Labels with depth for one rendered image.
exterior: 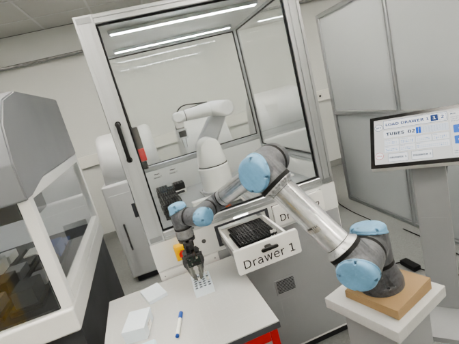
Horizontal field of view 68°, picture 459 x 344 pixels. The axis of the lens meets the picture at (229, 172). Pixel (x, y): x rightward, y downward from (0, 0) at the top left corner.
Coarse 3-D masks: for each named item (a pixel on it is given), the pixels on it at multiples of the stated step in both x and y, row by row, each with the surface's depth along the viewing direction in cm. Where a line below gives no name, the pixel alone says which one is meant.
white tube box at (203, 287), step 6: (198, 276) 155; (204, 276) 152; (192, 282) 150; (198, 282) 149; (204, 282) 148; (210, 282) 147; (198, 288) 144; (204, 288) 144; (210, 288) 145; (198, 294) 144; (204, 294) 145
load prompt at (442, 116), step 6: (432, 114) 176; (438, 114) 175; (444, 114) 173; (390, 120) 187; (396, 120) 185; (402, 120) 184; (408, 120) 182; (414, 120) 180; (420, 120) 179; (426, 120) 177; (432, 120) 175; (438, 120) 174; (444, 120) 172; (384, 126) 188; (390, 126) 186; (396, 126) 184; (402, 126) 182
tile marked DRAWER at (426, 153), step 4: (412, 152) 175; (416, 152) 174; (420, 152) 173; (424, 152) 172; (428, 152) 171; (432, 152) 170; (412, 156) 174; (416, 156) 173; (420, 156) 172; (424, 156) 171; (428, 156) 170; (432, 156) 169
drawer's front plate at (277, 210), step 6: (312, 192) 181; (318, 192) 182; (312, 198) 181; (318, 198) 182; (276, 210) 176; (282, 210) 177; (276, 216) 177; (282, 216) 178; (276, 222) 178; (282, 222) 178; (288, 222) 179
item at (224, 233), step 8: (256, 216) 178; (264, 216) 175; (240, 224) 176; (272, 224) 166; (224, 232) 174; (280, 232) 157; (224, 240) 165; (232, 240) 172; (232, 248) 150; (232, 256) 154
